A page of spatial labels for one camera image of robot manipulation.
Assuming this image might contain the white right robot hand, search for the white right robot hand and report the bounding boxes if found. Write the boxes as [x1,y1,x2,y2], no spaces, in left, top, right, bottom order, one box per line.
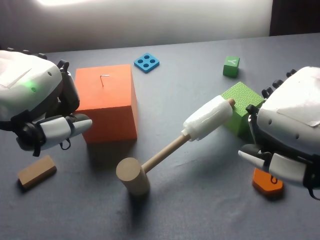
[237,66,320,201]

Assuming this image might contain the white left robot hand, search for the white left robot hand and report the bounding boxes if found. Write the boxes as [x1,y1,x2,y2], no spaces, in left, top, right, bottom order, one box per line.
[0,47,93,158]

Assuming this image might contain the large orange foam cube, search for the large orange foam cube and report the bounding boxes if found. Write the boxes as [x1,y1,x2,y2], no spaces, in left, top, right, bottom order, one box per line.
[74,64,139,144]

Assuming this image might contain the orange hexagon block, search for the orange hexagon block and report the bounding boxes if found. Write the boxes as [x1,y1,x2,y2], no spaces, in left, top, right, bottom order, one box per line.
[251,166,285,198]

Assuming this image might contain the plain wooden rectangular block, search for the plain wooden rectangular block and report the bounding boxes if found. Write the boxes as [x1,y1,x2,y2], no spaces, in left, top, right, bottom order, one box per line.
[16,154,58,190]

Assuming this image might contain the blue perforated square tile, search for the blue perforated square tile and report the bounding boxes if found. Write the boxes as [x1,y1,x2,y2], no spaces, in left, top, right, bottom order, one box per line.
[133,52,161,75]

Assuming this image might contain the green textured foam cube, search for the green textured foam cube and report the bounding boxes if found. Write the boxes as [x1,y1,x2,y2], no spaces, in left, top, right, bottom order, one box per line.
[219,81,265,140]

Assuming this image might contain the small green letter cube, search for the small green letter cube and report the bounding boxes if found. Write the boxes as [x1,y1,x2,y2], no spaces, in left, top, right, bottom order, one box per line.
[222,55,241,77]

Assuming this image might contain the grey table cloth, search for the grey table cloth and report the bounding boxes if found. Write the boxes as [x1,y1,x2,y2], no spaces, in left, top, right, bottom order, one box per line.
[0,32,320,240]

